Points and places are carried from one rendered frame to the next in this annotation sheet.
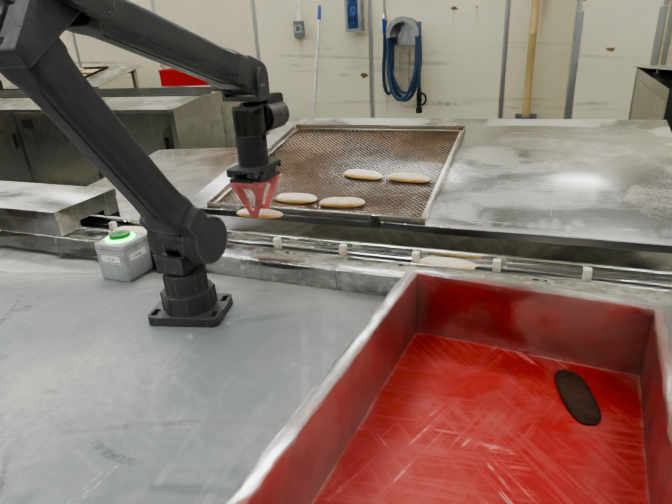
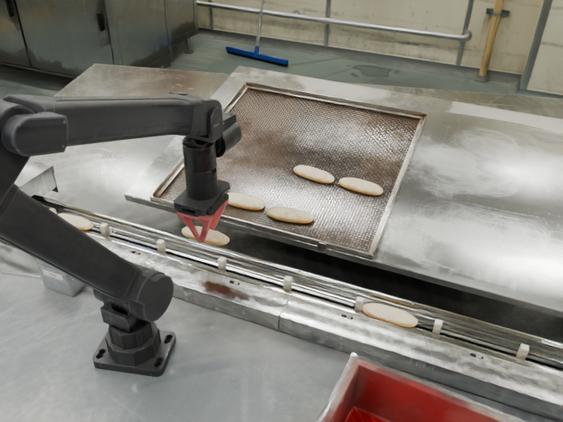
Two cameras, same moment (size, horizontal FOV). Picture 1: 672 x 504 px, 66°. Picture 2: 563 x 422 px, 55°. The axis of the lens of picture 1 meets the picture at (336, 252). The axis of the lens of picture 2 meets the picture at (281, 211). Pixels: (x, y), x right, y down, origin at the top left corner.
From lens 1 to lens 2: 0.34 m
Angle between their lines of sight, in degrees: 11
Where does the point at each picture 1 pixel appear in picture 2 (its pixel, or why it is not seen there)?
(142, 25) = (94, 124)
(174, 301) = (120, 352)
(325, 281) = (268, 322)
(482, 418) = not seen: outside the picture
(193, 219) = (141, 290)
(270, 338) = (212, 399)
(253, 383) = not seen: outside the picture
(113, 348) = (60, 398)
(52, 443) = not seen: outside the picture
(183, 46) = (136, 123)
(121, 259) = (64, 277)
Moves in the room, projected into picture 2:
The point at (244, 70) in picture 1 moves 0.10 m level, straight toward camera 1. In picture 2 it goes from (198, 118) to (199, 148)
